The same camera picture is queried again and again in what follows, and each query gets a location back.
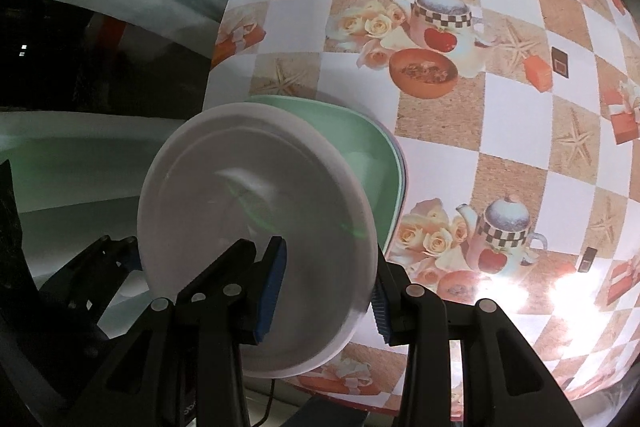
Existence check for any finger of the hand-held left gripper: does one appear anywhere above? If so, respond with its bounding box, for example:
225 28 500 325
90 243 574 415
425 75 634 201
40 234 145 335

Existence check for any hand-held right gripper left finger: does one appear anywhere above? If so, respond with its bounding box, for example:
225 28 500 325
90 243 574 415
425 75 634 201
75 235 289 427

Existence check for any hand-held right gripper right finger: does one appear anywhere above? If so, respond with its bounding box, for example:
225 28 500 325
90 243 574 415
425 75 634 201
371 251 584 427

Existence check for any white round plate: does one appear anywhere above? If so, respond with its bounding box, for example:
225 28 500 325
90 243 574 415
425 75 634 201
136 103 378 379

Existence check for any pink square plate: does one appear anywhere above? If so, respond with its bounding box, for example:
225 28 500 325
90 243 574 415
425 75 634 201
387 132 411 228

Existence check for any green square plate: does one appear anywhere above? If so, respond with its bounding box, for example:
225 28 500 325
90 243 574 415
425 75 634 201
247 94 405 254

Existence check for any checked printed tablecloth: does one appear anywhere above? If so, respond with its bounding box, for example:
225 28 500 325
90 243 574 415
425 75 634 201
207 0 640 423

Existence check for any black cable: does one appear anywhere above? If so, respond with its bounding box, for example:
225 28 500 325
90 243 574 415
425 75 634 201
257 379 277 427

